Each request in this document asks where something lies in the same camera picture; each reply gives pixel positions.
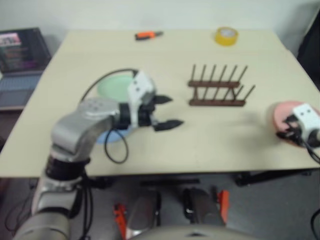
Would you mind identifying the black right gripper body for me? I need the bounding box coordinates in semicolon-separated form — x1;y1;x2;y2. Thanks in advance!
284;114;312;149

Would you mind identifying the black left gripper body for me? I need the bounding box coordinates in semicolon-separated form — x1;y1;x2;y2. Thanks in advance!
138;91;159;129

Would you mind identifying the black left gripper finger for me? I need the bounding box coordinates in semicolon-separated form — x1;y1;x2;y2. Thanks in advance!
154;94;174;106
151;119;185;133

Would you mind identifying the pink plate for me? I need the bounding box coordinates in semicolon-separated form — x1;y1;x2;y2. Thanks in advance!
271;100;310;150

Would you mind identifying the brown wooden dish rack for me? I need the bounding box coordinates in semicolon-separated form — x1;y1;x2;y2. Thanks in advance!
187;64;257;108

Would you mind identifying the green plate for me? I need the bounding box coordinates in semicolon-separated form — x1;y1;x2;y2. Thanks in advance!
96;74;137;103

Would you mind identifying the blue plate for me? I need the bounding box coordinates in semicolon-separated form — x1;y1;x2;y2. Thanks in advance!
96;124;134;145

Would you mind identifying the black chair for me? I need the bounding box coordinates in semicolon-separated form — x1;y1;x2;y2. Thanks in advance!
296;11;320;90

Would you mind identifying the dark rounded robot foot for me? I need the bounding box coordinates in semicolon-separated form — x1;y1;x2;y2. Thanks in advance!
182;186;226;227
126;191;162;237

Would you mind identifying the yellow tape roll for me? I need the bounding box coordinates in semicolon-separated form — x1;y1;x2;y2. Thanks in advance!
215;26;240;47

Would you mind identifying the orange clamp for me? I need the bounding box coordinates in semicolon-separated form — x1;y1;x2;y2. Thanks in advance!
113;202;129;240
216;189;230;224

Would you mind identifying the grey robot torso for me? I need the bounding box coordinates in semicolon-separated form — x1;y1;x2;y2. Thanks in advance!
138;224;253;240

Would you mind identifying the open laptop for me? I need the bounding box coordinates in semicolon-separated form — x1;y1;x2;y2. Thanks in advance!
0;27;53;111

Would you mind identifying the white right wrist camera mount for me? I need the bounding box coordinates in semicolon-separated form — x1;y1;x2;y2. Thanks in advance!
292;102;320;132

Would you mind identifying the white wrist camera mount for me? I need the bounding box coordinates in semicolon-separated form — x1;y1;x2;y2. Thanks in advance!
292;102;320;132
126;70;156;127

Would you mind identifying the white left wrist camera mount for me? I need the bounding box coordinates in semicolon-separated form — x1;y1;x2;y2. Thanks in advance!
126;70;156;127

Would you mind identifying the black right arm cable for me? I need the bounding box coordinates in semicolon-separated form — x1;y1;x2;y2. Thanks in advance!
302;139;320;165

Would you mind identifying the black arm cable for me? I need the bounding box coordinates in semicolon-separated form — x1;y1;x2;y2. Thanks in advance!
302;139;320;165
81;68;139;165

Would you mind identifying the black table frame bar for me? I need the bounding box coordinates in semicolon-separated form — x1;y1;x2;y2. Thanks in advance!
233;169;315;186

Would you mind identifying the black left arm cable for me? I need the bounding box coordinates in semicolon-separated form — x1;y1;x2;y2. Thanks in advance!
81;68;139;165

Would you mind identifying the black floor cable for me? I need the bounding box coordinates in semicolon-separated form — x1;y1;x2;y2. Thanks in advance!
4;193;35;232
310;206;320;230

